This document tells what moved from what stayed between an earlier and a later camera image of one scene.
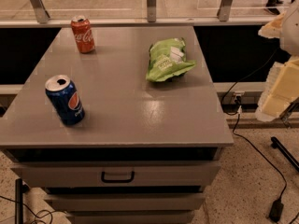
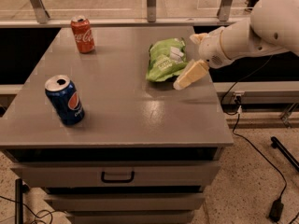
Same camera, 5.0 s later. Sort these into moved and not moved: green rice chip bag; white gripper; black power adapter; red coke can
Moved: white gripper
Not moved: black power adapter; green rice chip bag; red coke can
